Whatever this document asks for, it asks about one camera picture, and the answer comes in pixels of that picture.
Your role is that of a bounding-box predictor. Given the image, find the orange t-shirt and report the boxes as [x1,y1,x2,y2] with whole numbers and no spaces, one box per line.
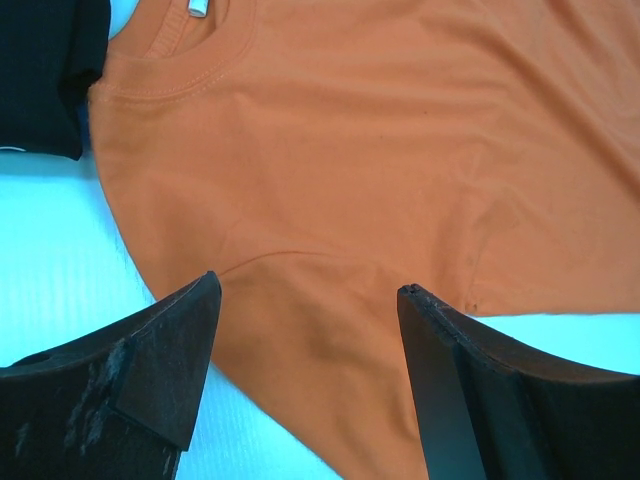
[89,1,639,479]

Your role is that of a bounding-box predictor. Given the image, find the black floral folded t-shirt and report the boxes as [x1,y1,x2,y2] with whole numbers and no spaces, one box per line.
[1,0,111,160]

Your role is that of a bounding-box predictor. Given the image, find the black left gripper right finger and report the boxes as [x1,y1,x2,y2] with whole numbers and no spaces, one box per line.
[397,284,639,479]

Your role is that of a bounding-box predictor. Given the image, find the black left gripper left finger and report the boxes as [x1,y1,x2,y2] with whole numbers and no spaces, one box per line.
[1,273,222,480]

